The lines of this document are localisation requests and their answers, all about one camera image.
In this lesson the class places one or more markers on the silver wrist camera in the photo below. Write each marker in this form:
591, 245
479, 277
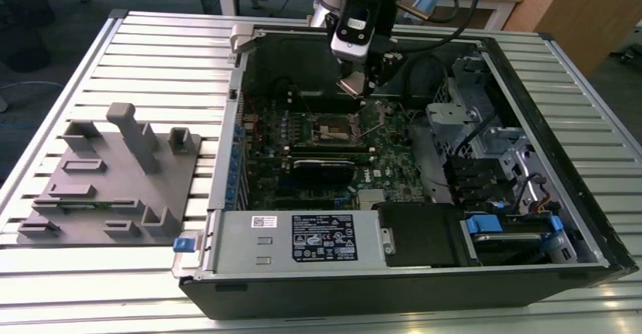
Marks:
351, 44

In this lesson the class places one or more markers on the blue plastic clip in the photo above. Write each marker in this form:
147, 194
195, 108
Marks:
555, 224

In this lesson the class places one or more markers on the silver metal drive cage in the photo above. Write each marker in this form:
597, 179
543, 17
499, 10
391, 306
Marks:
446, 114

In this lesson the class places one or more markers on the blue power supply latch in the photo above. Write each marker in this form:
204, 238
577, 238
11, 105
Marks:
183, 245

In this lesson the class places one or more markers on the black office chair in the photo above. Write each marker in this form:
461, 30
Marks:
25, 29

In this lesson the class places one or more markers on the black hard disk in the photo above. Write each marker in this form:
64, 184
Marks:
506, 237

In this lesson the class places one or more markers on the wooden cabinet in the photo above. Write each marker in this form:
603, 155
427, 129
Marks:
577, 10

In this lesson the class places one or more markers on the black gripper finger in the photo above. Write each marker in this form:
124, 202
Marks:
380, 70

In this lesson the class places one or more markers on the green motherboard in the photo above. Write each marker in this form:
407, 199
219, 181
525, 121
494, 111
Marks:
396, 168

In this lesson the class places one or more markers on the silver chipset heatsink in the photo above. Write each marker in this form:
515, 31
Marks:
372, 196

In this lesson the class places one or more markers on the black PC case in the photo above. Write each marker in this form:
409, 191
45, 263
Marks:
351, 296

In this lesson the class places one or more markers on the silver CPU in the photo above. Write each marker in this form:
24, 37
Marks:
352, 85

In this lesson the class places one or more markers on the CPU socket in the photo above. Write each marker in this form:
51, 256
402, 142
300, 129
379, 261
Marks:
331, 131

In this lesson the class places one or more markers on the black graphics card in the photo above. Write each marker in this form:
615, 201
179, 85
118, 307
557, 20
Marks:
320, 174

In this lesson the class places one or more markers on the green RAM stick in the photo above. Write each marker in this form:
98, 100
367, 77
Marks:
86, 207

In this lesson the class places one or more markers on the grey parts rack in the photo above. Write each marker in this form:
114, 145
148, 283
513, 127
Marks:
166, 168

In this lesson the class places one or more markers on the silver power supply unit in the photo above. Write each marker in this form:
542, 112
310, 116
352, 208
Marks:
231, 251

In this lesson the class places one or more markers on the grey case release latch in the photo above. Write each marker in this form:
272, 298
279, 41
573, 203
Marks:
240, 33

